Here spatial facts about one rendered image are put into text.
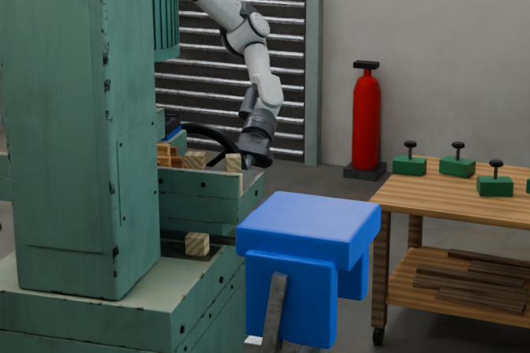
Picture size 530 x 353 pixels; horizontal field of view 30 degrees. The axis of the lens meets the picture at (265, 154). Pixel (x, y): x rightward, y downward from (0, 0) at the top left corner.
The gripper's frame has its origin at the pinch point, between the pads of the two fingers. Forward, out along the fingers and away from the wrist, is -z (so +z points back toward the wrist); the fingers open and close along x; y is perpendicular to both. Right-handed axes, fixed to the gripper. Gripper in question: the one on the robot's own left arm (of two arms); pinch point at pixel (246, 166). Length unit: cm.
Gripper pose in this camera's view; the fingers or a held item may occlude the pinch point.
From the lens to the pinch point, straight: 264.1
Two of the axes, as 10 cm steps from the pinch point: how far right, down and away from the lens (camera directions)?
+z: 2.4, -7.3, 6.5
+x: -9.7, -2.1, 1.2
